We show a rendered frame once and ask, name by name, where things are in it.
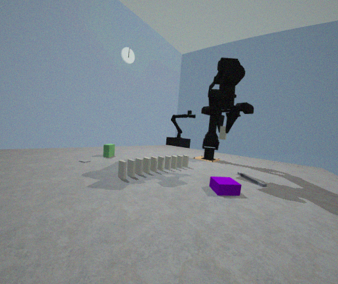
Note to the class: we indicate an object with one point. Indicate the purple rectangular block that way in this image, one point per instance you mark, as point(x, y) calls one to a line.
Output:
point(225, 186)

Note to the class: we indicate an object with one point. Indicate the green block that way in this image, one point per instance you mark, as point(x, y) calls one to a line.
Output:
point(108, 150)

